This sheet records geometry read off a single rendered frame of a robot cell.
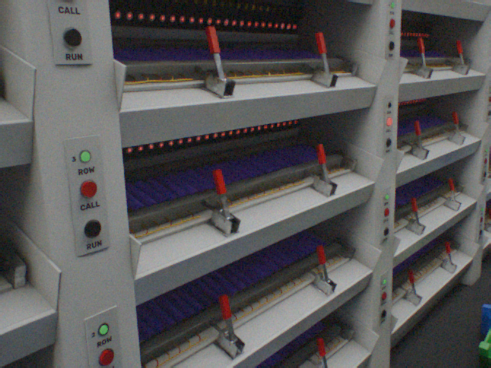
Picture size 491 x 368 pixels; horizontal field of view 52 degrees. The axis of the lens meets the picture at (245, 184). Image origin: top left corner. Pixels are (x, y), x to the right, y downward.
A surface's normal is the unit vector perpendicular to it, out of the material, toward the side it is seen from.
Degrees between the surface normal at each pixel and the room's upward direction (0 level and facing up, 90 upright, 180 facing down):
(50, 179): 90
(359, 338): 90
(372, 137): 90
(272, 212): 21
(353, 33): 90
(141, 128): 110
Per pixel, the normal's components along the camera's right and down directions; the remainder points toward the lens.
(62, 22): 0.76, 0.12
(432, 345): -0.04, -0.97
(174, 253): 0.23, -0.87
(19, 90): -0.65, 0.19
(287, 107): 0.72, 0.45
